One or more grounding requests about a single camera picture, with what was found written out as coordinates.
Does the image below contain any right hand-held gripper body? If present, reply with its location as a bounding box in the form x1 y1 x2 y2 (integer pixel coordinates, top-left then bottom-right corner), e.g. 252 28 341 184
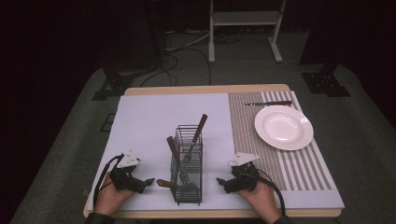
222 151 260 194

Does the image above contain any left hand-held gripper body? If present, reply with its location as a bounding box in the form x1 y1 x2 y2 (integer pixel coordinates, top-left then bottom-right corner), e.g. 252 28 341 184
109 149 148 194

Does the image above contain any person's left hand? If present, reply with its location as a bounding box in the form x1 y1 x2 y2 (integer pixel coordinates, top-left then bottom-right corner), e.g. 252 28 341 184
93 172 135 217

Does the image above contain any person's right hand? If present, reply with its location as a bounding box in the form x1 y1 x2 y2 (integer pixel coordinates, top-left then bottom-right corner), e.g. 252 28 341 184
236 172 283 224

